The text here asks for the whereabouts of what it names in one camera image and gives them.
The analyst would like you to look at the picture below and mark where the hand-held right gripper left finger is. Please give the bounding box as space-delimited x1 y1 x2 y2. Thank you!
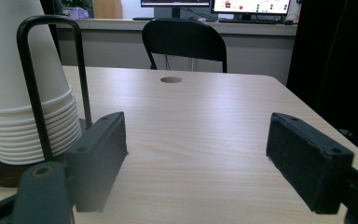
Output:
65 111 129 214

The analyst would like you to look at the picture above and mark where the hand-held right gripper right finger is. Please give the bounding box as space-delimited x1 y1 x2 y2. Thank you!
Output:
266 111 355 215

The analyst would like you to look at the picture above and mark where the black curtain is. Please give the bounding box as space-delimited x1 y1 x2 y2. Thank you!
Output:
286 0 358 162

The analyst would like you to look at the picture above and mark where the long background desk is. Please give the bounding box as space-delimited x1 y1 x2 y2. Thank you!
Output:
55 18 298 37

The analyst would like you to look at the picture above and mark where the black folding chair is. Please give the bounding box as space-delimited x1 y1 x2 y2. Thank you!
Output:
142 19 228 74

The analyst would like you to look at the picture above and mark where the purple bag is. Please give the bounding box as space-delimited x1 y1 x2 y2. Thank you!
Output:
69 7 90 20

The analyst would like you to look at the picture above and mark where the black keyboard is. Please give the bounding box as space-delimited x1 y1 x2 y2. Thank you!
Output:
217 18 278 25

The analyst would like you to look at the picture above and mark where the bright computer monitor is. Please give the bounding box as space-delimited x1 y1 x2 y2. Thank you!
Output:
211 0 292 21

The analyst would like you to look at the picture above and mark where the dark computer monitor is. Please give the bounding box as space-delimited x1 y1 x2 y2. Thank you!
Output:
140 0 212 20

